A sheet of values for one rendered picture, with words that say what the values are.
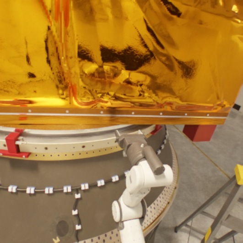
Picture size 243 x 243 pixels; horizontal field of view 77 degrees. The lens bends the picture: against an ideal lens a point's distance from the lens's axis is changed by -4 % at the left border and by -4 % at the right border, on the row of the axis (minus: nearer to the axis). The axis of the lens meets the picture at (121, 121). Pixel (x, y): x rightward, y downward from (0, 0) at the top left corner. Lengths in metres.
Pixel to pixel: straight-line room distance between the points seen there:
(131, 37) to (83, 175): 0.65
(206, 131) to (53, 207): 0.99
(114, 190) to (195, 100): 0.62
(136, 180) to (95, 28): 0.52
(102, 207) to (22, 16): 0.87
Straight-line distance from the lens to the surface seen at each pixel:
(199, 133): 1.14
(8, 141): 0.76
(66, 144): 0.72
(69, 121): 0.77
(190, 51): 0.78
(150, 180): 0.49
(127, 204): 0.68
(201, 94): 0.88
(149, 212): 1.14
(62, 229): 0.94
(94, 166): 0.83
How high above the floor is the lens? 2.13
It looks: 27 degrees down
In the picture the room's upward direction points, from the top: 9 degrees clockwise
